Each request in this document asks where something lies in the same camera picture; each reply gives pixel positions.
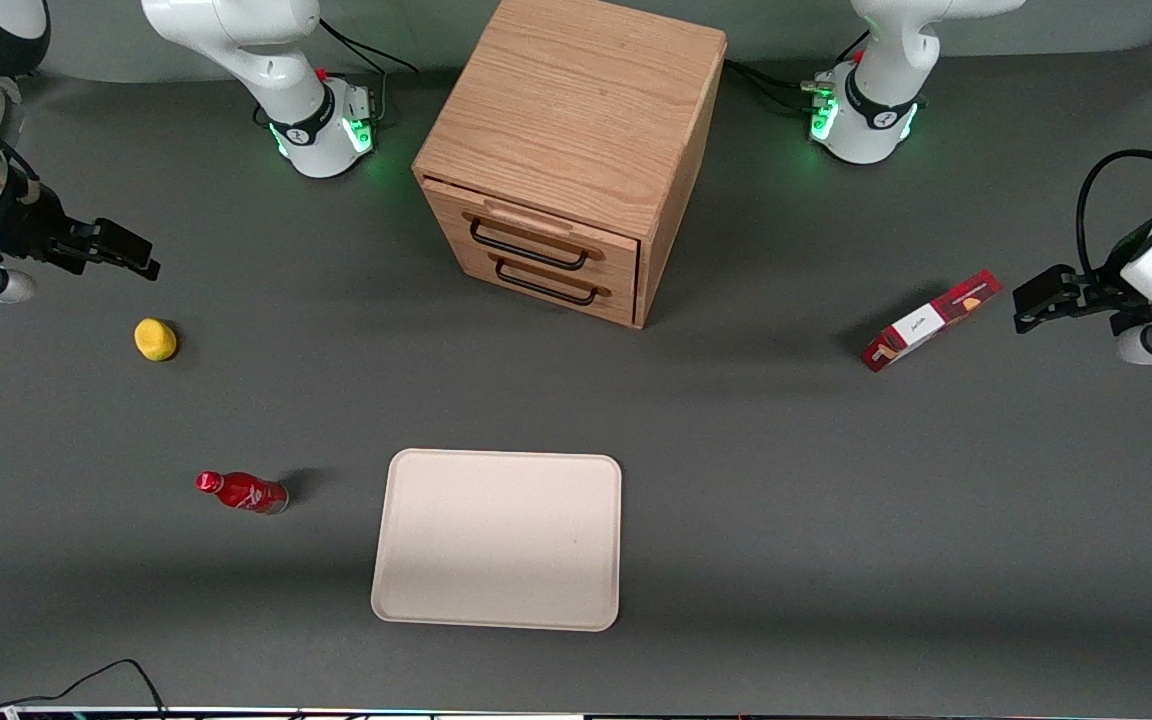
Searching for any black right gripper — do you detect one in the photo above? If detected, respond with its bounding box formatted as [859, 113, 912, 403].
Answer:
[0, 185, 162, 282]

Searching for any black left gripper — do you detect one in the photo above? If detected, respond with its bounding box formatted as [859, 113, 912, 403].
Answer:
[1013, 264, 1152, 338]

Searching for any black metal drawer handle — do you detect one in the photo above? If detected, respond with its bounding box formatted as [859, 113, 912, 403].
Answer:
[494, 257, 612, 307]
[469, 217, 592, 272]

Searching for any oak wood drawer cabinet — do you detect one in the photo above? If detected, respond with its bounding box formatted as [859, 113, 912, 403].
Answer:
[412, 0, 729, 331]

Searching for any yellow lemon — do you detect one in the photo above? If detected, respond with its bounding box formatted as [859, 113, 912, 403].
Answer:
[134, 318, 178, 362]

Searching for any red tartan cookie box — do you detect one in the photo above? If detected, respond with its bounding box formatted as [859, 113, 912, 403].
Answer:
[862, 269, 1003, 373]

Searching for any red bottle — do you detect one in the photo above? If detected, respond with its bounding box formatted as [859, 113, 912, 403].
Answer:
[196, 470, 290, 516]

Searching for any beige rectangular tray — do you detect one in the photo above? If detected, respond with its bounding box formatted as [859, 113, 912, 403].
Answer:
[371, 448, 623, 633]

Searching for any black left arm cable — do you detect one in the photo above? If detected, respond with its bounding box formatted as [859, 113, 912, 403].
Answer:
[1076, 150, 1152, 291]

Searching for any black base power cable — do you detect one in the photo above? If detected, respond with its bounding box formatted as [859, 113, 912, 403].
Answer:
[319, 15, 419, 73]
[724, 58, 837, 113]

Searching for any thin black table cable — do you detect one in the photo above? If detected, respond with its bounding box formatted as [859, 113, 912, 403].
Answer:
[0, 658, 169, 719]

